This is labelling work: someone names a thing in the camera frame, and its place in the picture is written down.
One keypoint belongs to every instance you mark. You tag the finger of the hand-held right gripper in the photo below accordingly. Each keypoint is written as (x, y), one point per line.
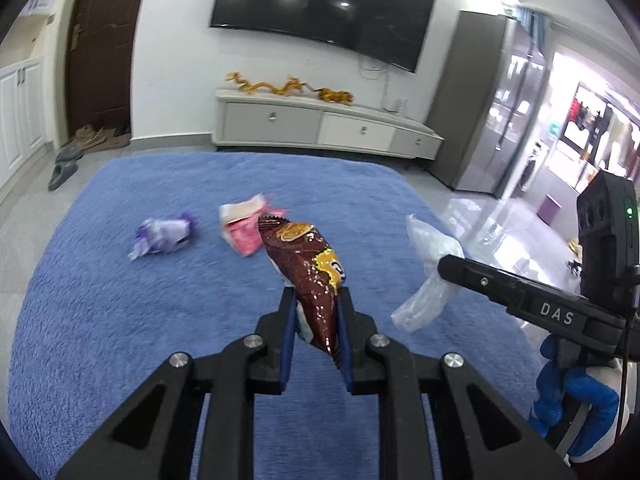
(475, 280)

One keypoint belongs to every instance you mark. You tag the dark shoes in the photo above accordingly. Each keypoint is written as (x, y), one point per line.
(120, 135)

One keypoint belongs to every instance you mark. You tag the person's right hand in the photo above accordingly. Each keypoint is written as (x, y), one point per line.
(585, 400)

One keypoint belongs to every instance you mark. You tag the blue curtain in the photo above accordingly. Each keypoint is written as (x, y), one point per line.
(532, 22)

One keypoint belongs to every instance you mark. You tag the grey double door fridge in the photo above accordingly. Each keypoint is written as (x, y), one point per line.
(470, 110)

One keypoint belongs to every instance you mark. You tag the small black floor object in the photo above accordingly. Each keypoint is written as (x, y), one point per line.
(574, 266)

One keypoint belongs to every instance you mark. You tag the black wall television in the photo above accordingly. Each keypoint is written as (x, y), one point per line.
(320, 5)

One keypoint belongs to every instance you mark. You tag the clear plastic bag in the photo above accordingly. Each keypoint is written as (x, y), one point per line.
(430, 260)

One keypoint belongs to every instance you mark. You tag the white base cabinets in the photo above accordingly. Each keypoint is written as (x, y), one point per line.
(20, 120)

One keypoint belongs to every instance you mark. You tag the blue fluffy rug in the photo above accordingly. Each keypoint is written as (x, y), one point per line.
(150, 310)

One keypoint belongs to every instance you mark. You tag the pink snack wrapper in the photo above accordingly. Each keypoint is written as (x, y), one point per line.
(245, 230)

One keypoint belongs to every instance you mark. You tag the hanging clothes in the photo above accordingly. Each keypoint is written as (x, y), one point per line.
(590, 120)

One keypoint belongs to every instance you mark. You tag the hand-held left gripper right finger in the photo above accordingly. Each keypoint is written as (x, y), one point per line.
(345, 355)

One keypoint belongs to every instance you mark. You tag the long golden dragon figurine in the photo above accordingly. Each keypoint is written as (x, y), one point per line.
(260, 85)

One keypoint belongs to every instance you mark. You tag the grey white television cabinet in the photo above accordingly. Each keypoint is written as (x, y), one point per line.
(270, 122)

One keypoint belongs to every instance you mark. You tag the white power strip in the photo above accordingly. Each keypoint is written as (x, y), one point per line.
(400, 105)

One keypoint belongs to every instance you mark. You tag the purple bin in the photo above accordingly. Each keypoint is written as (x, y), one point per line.
(553, 211)

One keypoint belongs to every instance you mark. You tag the brown entrance door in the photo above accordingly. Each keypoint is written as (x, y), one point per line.
(105, 50)

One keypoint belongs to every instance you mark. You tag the white washing machine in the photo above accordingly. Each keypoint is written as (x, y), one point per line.
(530, 170)

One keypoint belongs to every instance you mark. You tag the small purple white wrapper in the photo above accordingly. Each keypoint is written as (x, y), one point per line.
(165, 235)

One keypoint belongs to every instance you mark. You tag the grey slipper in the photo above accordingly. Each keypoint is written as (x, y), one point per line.
(61, 176)
(67, 153)

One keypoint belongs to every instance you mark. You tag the beige shoes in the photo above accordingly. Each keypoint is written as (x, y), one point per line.
(90, 137)

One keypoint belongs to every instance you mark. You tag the coiled golden dragon figurine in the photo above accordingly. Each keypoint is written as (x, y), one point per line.
(336, 95)

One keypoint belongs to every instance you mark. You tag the brown snack packet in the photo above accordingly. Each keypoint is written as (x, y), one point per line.
(305, 270)

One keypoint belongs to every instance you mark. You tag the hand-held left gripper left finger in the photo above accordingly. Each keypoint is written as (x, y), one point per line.
(286, 355)

